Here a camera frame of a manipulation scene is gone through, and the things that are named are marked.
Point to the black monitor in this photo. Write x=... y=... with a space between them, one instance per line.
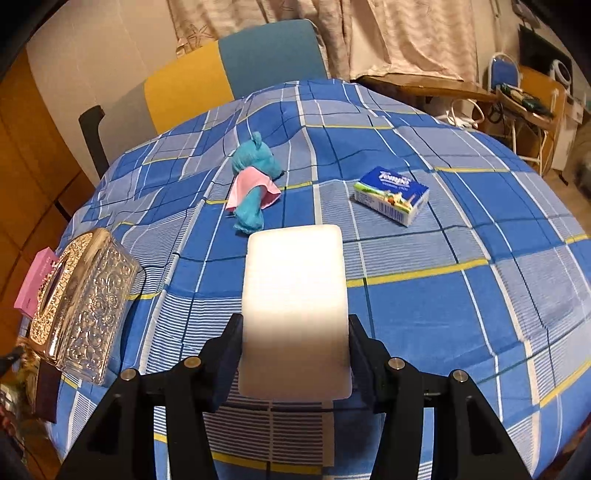
x=540 y=48

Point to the white fan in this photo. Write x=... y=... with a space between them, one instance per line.
x=562 y=74

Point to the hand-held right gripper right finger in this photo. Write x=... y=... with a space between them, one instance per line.
x=364 y=364

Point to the beige patterned curtain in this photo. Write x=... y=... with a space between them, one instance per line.
x=369 y=37

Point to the blue white tissue packet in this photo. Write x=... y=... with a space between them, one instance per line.
x=392 y=196

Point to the silver ornate tissue box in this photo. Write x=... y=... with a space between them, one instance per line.
x=87 y=304

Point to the wooden side table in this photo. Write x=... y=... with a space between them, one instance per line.
x=429 y=90

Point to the blue plaid tablecloth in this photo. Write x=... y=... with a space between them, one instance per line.
x=438 y=300

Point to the blue folding chair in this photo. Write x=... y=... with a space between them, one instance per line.
x=503 y=71

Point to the pink cardboard box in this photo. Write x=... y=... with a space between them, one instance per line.
x=34 y=281

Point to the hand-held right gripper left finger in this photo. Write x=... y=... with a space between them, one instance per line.
x=227 y=364

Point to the white sponge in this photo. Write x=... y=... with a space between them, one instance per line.
x=295 y=314

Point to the teal plush toy pink skirt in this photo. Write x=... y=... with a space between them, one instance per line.
x=254 y=184

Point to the grey yellow blue chair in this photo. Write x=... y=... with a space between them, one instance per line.
x=194 y=92

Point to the white folding tray stand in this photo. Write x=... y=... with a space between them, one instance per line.
x=526 y=104

